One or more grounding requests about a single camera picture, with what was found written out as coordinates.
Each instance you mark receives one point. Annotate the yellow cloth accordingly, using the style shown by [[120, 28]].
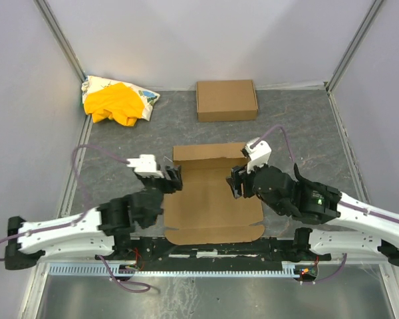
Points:
[[115, 102]]

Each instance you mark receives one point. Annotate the right aluminium corner post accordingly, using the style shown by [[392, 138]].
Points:
[[360, 34]]

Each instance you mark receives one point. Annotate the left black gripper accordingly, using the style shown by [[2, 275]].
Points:
[[172, 178]]

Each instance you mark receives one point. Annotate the folded cardboard box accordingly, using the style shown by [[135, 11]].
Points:
[[226, 100]]

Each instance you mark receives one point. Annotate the left aluminium corner post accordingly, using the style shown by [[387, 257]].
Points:
[[50, 19]]

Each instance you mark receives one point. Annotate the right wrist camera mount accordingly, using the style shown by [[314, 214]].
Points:
[[257, 154]]

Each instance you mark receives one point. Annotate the cardboard box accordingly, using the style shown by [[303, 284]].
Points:
[[205, 210], [226, 100]]

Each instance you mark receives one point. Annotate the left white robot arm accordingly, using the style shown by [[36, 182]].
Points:
[[103, 230]]

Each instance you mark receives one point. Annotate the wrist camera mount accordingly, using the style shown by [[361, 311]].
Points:
[[257, 154], [145, 166]]

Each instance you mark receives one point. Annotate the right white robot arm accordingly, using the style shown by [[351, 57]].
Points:
[[370, 230]]

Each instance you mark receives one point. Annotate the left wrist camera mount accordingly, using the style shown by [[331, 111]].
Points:
[[145, 166]]

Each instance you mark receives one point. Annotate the aluminium corner post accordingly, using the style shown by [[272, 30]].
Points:
[[360, 34], [50, 19]]

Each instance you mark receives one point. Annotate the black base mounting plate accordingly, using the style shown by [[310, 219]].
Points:
[[266, 253]]

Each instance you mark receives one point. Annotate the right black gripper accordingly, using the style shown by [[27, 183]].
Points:
[[240, 183]]

